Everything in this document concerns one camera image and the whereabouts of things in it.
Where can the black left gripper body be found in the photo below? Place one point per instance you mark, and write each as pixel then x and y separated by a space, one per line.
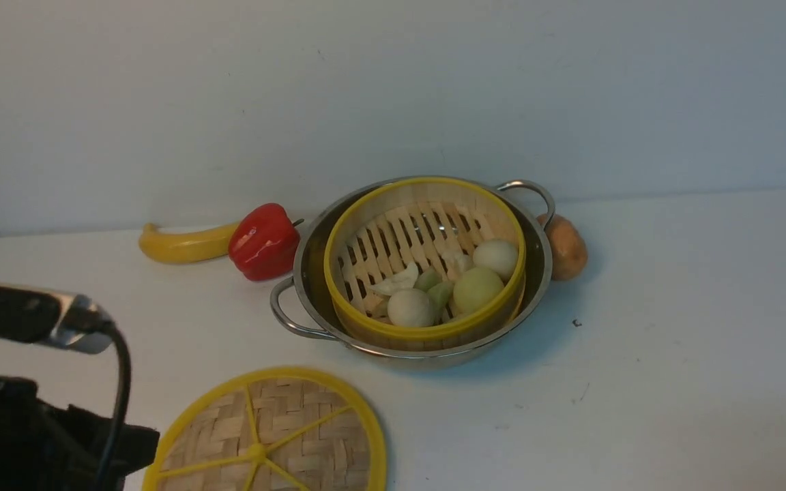
pixel 43 447

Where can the yellow rimmed woven steamer lid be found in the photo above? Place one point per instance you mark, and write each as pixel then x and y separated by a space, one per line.
pixel 282 428

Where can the yellow rimmed bamboo steamer basket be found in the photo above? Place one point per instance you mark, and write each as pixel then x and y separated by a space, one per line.
pixel 425 262

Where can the stainless steel pot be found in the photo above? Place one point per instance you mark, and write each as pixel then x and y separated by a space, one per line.
pixel 303 304

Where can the yellow banana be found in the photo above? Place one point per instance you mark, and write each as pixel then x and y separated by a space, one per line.
pixel 185 248

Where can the red bell pepper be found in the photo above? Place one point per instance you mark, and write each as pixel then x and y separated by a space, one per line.
pixel 264 244

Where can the white dumpling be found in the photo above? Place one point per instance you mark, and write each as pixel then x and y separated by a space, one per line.
pixel 403 280
pixel 457 262

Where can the green dumpling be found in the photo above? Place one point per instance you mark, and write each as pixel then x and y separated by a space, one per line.
pixel 427 280
pixel 440 294

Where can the pale green round bun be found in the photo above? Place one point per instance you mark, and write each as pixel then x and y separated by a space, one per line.
pixel 475 288

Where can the brown potato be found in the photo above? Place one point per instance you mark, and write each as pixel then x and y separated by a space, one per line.
pixel 568 248

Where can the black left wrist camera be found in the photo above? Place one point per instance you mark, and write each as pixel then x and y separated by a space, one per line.
pixel 68 321

